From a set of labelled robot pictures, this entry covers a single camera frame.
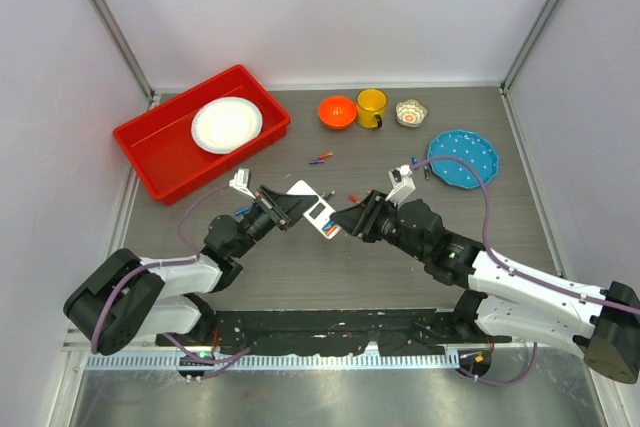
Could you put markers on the patterned small bowl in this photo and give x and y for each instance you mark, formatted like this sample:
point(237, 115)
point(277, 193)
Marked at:
point(411, 113)

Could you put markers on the red plastic bin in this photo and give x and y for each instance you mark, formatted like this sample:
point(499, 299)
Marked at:
point(160, 148)

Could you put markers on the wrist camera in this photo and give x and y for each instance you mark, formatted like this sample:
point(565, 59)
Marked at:
point(402, 185)
point(240, 182)

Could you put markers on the white paper plate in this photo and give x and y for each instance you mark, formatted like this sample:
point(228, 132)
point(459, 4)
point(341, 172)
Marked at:
point(225, 124)

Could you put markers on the orange bowl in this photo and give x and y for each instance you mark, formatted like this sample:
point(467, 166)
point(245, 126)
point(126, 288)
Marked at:
point(337, 112)

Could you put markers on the blue dotted plate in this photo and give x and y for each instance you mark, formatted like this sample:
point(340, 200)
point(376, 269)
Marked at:
point(469, 147)

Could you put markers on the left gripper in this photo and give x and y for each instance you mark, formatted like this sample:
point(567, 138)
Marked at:
point(286, 208)

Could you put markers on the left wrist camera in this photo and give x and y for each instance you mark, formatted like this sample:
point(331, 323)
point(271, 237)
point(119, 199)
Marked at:
point(240, 182)

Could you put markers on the yellow mug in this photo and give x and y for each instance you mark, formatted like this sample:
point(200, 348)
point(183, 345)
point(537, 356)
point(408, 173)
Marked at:
point(371, 107)

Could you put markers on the white remote control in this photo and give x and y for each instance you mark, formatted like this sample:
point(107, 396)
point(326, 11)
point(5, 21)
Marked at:
point(319, 213)

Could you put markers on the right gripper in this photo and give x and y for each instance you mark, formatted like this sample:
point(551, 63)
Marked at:
point(361, 219)

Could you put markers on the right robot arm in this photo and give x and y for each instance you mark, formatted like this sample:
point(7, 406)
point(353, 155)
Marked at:
point(503, 298)

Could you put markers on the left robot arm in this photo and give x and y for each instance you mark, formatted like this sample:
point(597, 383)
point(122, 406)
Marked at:
point(129, 296)

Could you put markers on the white cable duct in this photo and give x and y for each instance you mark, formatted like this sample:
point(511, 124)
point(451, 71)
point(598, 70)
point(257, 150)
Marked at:
point(369, 360)

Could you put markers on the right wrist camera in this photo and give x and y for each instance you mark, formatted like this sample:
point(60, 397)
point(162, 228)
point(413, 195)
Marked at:
point(402, 185)

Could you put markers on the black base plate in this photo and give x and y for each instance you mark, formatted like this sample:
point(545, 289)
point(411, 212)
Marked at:
point(334, 333)

